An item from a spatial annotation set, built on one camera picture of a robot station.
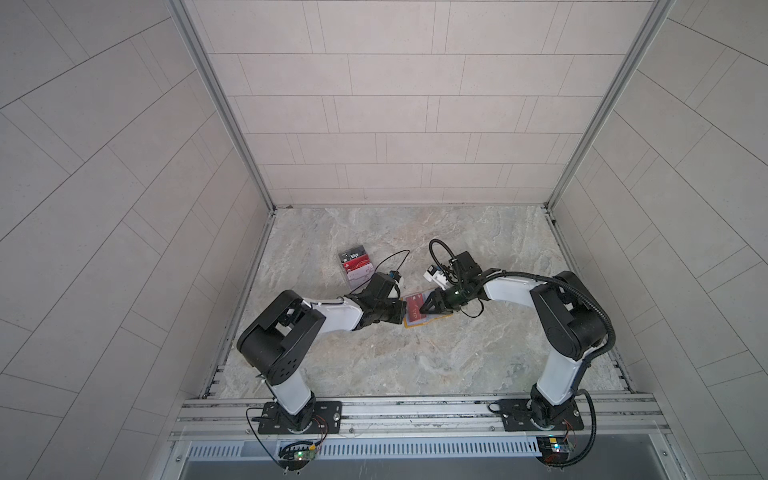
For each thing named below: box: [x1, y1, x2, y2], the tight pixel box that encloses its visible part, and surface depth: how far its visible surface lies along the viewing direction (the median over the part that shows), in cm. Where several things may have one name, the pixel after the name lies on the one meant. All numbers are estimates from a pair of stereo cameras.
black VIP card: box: [338, 245, 367, 263], surface depth 98 cm
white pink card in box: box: [346, 263, 375, 280], surface depth 95 cm
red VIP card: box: [405, 293, 427, 322], surface depth 90 cm
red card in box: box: [343, 254, 370, 272], surface depth 98 cm
